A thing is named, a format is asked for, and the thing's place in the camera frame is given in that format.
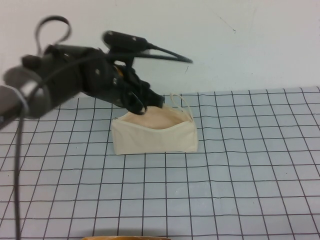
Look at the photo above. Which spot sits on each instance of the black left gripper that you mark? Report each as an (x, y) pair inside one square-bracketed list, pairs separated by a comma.
[(107, 82)]

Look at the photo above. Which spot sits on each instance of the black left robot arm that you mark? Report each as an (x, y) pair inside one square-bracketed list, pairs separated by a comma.
[(42, 85)]

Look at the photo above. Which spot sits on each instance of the cream fabric pencil case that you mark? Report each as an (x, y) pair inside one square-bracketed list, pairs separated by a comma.
[(152, 142)]

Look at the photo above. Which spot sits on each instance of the blue checkered tablecloth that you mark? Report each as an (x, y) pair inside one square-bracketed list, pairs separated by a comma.
[(225, 175)]

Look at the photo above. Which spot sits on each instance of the brown wooden curved object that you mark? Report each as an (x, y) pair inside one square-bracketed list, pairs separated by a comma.
[(125, 238)]

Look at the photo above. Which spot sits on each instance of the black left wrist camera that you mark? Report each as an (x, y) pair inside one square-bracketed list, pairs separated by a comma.
[(125, 43)]

